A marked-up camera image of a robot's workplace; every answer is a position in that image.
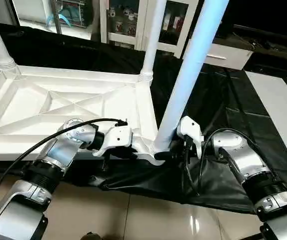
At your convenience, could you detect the colourful background box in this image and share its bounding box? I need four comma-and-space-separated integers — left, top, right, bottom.
46, 0, 95, 28

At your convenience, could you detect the black work surface mat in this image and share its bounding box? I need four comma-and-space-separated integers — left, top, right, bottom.
0, 22, 287, 215

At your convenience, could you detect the white glass door cabinet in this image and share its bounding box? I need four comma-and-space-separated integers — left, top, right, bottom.
99, 0, 200, 58

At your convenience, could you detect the white plastic table top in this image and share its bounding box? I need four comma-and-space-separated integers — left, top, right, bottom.
0, 65, 170, 167

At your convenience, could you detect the white flat sheet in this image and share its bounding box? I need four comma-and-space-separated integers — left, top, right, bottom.
245, 71, 287, 178

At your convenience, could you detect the black vertical pole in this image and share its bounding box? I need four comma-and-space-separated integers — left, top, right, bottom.
3, 0, 22, 27

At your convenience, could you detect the white drawer unit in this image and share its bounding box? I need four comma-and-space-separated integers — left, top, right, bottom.
203, 41, 254, 71

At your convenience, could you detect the black left robot foot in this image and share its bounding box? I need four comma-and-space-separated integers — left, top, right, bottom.
81, 232, 103, 240

